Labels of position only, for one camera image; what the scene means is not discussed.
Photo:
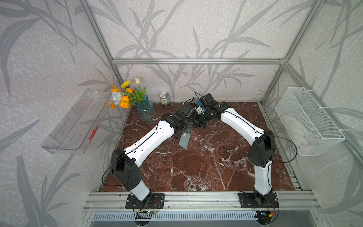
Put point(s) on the small green white can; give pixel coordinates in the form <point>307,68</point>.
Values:
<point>164,98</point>

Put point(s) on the glass vase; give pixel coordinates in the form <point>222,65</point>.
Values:
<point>146,110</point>

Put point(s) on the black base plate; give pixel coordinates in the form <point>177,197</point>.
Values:
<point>157,200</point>
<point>246,200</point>

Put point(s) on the aluminium front rail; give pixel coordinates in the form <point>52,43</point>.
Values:
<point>204,201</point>

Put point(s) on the left circuit board with wires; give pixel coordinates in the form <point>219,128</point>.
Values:
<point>144,213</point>

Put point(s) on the circuit board with wires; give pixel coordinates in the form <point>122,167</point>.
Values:
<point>144,213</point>
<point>265,218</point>

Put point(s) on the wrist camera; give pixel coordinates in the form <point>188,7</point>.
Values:
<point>186,111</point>
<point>209,100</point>

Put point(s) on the red item on shelf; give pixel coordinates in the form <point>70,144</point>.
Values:
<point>93,133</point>

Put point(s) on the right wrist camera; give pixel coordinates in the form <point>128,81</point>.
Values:
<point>209,100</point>

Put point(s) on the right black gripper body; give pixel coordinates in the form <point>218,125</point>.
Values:
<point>203,118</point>

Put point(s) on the white wire mesh basket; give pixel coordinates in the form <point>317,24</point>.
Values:
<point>299,103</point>

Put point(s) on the right circuit board with wires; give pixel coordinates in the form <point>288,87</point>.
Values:
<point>265,218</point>

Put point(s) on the clear plastic wall shelf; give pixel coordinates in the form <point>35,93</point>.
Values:
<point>71,135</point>

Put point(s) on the light blue envelope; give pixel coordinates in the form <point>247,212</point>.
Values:
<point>185,135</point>

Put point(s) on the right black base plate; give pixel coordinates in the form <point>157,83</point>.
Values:
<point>246,200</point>

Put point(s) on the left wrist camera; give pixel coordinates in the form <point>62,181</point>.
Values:
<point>186,111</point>

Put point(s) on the blue grey work glove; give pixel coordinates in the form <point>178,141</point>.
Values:
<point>195,102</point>

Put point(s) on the orange yellow artificial flowers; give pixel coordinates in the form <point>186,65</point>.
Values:
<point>125,96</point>

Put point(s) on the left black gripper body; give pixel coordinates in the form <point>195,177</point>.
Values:
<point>188,127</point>

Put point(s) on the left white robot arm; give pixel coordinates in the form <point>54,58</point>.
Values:
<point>125,164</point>

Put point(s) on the white cloth in basket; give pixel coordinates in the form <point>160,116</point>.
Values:
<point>297,131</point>

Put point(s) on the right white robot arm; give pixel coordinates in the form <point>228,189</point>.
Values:
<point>262,144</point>

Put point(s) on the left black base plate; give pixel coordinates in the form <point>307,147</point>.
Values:
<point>157,200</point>

